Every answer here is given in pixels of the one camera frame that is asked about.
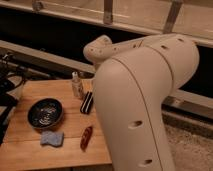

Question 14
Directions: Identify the brown red oblong object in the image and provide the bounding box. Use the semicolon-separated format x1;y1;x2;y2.
80;126;93;151

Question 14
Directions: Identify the dark ceramic bowl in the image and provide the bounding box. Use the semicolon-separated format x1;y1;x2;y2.
27;98;63;130

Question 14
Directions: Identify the small white bottle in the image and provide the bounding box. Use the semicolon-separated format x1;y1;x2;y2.
72;72;84;99

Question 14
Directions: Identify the metal window frame rail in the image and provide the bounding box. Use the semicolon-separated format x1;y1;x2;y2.
0;0;213;48

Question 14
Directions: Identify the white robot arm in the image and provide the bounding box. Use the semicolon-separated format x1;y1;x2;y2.
83;34;199;171

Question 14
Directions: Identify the black white striped object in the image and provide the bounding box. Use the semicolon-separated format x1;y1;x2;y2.
80;91;93;114

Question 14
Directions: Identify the blue sponge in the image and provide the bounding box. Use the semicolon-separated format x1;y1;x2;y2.
40;131;64;147

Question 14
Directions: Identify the wooden board table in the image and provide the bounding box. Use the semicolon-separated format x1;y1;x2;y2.
0;80;110;171

